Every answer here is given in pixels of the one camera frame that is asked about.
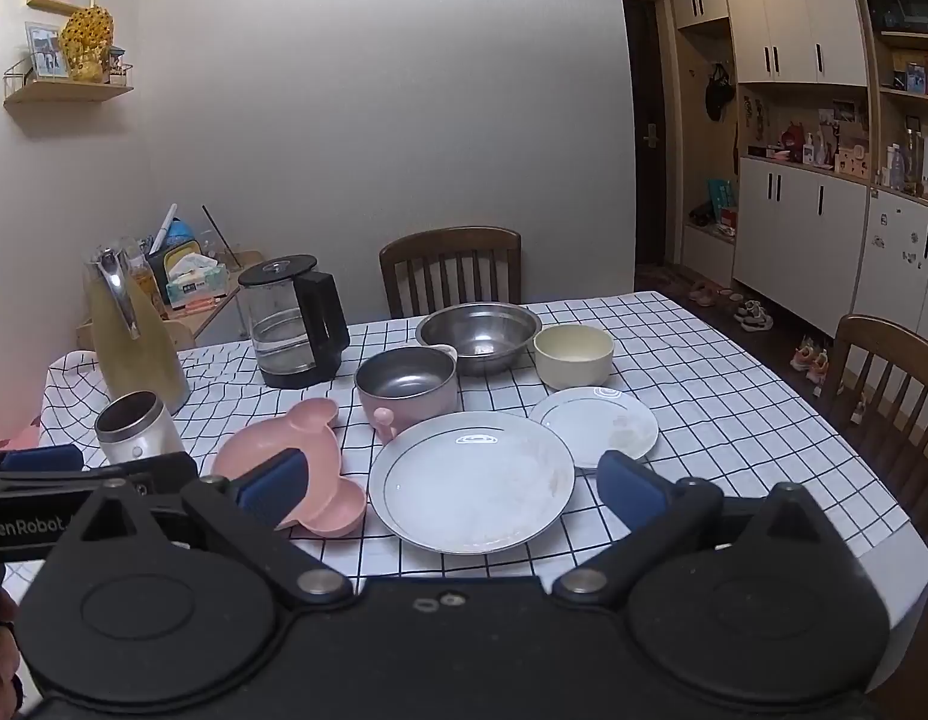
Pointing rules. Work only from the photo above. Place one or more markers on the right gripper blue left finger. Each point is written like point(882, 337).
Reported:
point(239, 517)

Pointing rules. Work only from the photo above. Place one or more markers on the person's left hand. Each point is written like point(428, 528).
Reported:
point(9, 658)

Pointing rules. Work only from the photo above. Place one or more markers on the cream ceramic bowl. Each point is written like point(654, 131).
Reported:
point(568, 356)

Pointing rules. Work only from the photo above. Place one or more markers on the wooden wall shelf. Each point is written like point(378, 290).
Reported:
point(22, 85)

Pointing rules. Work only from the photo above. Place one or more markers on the silver mug with handle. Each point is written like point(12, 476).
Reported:
point(136, 426)

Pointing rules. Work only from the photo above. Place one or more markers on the small white plate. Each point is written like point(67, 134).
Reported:
point(592, 420)

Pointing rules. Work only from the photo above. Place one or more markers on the checkered white tablecloth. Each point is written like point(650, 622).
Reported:
point(722, 416)

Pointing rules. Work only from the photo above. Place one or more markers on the gold thermos jug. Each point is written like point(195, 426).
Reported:
point(135, 352)

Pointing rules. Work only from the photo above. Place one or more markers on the small photo frame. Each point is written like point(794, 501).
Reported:
point(47, 57)

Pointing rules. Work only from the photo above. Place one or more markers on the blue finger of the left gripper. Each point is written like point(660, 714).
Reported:
point(51, 459)

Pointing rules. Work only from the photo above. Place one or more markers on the glass electric kettle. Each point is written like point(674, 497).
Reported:
point(295, 321)

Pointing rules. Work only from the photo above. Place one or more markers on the far wooden chair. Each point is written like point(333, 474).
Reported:
point(431, 270)

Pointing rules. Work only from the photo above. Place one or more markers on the pink stool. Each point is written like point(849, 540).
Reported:
point(27, 438)

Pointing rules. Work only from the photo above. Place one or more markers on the large white plate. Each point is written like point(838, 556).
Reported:
point(475, 482)

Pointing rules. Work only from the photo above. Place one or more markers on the tissue box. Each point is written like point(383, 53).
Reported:
point(195, 277)

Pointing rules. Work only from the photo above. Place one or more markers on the pink pot steel inside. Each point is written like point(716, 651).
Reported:
point(404, 386)

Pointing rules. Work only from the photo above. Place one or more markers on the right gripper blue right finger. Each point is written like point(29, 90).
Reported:
point(664, 520)

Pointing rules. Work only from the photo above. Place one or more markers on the wooden chair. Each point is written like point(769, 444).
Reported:
point(431, 270)
point(875, 395)

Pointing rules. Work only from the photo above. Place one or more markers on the white cabinet unit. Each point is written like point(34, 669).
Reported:
point(804, 126)

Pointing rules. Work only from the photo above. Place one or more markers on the pink mouse-shaped plate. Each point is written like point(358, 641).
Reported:
point(334, 505)

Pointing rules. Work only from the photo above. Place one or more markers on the large stainless steel bowl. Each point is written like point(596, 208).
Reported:
point(488, 337)

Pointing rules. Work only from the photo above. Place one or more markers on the wooden side cabinet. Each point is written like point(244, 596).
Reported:
point(217, 322)

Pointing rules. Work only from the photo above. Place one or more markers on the right wooden chair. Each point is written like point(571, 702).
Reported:
point(875, 395)

